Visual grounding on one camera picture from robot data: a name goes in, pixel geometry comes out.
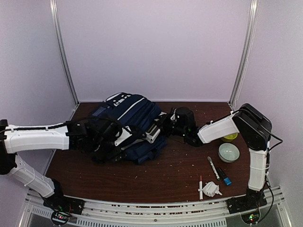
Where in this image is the black blue marker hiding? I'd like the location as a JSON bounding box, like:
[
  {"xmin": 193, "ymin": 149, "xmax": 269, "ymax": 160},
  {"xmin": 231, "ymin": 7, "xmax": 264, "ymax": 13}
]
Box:
[{"xmin": 217, "ymin": 167, "xmax": 232, "ymax": 186}]

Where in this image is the grey marker pen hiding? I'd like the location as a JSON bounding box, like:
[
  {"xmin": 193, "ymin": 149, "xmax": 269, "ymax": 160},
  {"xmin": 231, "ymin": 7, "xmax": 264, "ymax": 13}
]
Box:
[{"xmin": 207, "ymin": 156, "xmax": 220, "ymax": 181}]

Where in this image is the aluminium front rail frame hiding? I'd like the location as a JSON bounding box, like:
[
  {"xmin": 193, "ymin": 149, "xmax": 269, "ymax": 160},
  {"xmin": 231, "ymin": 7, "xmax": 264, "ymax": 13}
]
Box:
[{"xmin": 22, "ymin": 186, "xmax": 292, "ymax": 227}]

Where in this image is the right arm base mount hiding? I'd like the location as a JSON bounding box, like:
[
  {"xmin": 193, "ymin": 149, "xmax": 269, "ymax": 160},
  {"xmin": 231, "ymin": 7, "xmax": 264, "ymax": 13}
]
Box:
[{"xmin": 226, "ymin": 186, "xmax": 275, "ymax": 226}]

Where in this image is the white red-capped pen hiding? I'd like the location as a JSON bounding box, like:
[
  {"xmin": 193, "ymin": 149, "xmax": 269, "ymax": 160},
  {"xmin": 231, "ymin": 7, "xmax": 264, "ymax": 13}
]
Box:
[{"xmin": 198, "ymin": 175, "xmax": 203, "ymax": 201}]

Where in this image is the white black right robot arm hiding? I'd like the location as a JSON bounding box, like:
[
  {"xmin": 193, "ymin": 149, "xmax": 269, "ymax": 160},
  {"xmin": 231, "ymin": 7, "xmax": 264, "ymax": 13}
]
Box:
[{"xmin": 159, "ymin": 103, "xmax": 283, "ymax": 209}]

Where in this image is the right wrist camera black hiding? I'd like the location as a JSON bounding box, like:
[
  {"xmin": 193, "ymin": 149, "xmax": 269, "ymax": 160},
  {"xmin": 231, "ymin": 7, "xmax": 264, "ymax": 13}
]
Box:
[{"xmin": 169, "ymin": 107, "xmax": 182, "ymax": 122}]

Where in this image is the pale blue ceramic bowl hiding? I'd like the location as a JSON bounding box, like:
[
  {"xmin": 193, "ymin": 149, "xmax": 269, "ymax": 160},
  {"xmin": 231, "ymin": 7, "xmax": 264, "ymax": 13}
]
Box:
[{"xmin": 218, "ymin": 143, "xmax": 240, "ymax": 163}]

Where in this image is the yellow green bowl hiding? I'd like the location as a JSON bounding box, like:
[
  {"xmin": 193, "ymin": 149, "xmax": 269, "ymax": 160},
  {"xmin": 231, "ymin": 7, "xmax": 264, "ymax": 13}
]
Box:
[{"xmin": 221, "ymin": 133, "xmax": 238, "ymax": 142}]

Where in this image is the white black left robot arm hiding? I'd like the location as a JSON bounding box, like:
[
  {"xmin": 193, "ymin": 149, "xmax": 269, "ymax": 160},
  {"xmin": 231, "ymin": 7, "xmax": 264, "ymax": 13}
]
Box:
[{"xmin": 0, "ymin": 118, "xmax": 131, "ymax": 210}]

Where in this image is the right aluminium corner post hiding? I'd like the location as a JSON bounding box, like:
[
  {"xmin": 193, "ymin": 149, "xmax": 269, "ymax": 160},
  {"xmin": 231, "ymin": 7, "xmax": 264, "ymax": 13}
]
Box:
[{"xmin": 229, "ymin": 0, "xmax": 259, "ymax": 109}]

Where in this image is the navy blue student backpack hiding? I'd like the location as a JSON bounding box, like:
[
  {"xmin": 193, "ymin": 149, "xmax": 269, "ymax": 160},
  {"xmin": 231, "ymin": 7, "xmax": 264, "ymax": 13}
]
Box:
[{"xmin": 89, "ymin": 92, "xmax": 167, "ymax": 165}]

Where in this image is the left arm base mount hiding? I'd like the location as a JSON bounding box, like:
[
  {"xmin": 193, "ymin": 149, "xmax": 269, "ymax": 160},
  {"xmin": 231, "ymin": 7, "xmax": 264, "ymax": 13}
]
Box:
[{"xmin": 41, "ymin": 179, "xmax": 85, "ymax": 227}]

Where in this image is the black white illustrated book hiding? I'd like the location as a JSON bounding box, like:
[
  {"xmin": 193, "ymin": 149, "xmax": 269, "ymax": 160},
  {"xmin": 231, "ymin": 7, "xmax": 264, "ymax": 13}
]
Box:
[{"xmin": 145, "ymin": 112, "xmax": 167, "ymax": 144}]

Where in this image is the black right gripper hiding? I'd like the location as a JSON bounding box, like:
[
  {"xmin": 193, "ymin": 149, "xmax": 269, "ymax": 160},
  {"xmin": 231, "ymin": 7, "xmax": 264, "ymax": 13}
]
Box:
[{"xmin": 150, "ymin": 113, "xmax": 187, "ymax": 138}]

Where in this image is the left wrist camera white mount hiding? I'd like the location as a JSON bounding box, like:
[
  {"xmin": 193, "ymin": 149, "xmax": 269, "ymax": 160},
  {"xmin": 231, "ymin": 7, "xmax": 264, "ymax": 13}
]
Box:
[{"xmin": 114, "ymin": 125, "xmax": 146, "ymax": 147}]

